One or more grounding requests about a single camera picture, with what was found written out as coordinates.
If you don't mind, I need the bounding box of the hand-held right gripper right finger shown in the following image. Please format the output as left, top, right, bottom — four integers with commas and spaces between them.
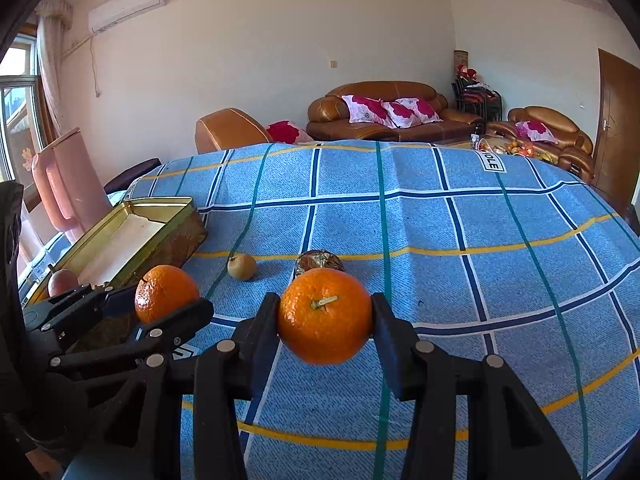
370, 292, 581, 480

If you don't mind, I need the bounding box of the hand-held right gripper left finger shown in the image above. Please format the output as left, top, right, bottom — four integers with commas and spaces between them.
97, 291, 282, 480

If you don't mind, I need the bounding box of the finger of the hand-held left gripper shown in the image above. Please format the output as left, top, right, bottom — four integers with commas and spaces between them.
22, 282, 139, 342
49, 297, 215, 377

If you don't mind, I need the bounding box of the orange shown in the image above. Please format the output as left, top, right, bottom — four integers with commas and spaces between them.
135, 265, 201, 325
276, 267, 373, 366

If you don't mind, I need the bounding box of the reddish purple round fruit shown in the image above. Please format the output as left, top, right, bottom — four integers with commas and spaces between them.
47, 269, 79, 297

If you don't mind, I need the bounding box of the gold tin box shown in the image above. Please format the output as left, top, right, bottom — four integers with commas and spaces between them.
22, 196, 208, 353

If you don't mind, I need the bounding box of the small tan fruit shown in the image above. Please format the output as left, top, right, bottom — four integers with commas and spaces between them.
227, 254, 258, 280

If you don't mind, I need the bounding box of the dark brown mottled fruit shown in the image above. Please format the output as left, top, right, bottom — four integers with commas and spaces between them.
295, 250, 345, 278

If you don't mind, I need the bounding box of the blue plaid cloth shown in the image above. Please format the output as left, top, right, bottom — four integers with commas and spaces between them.
17, 140, 640, 480

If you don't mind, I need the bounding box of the pink electric kettle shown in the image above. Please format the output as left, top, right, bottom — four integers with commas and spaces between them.
31, 127, 113, 241

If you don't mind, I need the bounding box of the dark red stool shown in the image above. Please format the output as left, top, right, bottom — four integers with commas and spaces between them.
104, 158, 163, 193

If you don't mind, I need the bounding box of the red floral pillow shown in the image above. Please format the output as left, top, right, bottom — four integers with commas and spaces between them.
266, 120, 315, 145

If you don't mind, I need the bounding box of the brown leather armchair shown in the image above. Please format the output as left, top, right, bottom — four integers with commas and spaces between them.
487, 106, 595, 181
195, 108, 273, 154

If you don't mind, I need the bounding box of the window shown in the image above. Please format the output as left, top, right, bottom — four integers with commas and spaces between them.
0, 35, 48, 181

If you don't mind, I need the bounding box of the wooden coffee table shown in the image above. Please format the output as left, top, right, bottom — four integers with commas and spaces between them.
450, 132, 556, 162

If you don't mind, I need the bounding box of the white pillow with red flowers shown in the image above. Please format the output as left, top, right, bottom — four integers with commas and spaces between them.
382, 97, 443, 128
341, 94, 393, 123
515, 120, 557, 143

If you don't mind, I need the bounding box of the brown leather sofa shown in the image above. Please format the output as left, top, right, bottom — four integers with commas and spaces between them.
306, 81, 486, 143

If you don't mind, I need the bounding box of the air conditioner pipe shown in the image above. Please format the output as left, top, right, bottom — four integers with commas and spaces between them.
89, 35, 104, 98

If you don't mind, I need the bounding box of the pale curtain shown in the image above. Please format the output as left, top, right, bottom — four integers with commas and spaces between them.
35, 2, 73, 136

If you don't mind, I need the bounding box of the stack of dark chairs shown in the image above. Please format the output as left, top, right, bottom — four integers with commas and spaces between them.
452, 77, 502, 121

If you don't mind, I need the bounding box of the brown wooden door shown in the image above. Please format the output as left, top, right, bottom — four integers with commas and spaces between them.
595, 48, 640, 236

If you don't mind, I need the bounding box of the white wall air conditioner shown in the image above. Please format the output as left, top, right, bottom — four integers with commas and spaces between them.
87, 0, 166, 33

